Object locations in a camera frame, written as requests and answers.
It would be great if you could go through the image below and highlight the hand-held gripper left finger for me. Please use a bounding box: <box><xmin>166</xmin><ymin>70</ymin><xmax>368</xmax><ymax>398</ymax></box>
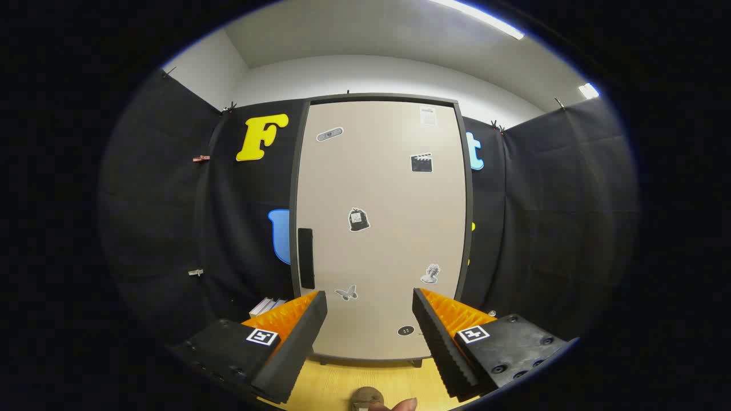
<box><xmin>170</xmin><ymin>290</ymin><xmax>328</xmax><ymax>404</ymax></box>

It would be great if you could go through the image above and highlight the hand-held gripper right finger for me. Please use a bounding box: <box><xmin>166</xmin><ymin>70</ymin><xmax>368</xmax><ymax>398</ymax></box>
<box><xmin>412</xmin><ymin>288</ymin><xmax>579</xmax><ymax>400</ymax></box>

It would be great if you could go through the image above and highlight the black cabinet door handle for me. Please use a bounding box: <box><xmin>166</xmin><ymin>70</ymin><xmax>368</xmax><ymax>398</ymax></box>
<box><xmin>298</xmin><ymin>228</ymin><xmax>316</xmax><ymax>290</ymax></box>

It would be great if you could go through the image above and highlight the long ceiling light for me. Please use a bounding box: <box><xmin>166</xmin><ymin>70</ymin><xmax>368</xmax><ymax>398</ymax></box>
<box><xmin>428</xmin><ymin>0</ymin><xmax>525</xmax><ymax>41</ymax></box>

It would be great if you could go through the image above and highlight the black backdrop cloth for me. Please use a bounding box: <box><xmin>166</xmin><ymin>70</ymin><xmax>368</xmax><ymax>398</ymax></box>
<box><xmin>97</xmin><ymin>68</ymin><xmax>639</xmax><ymax>343</ymax></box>

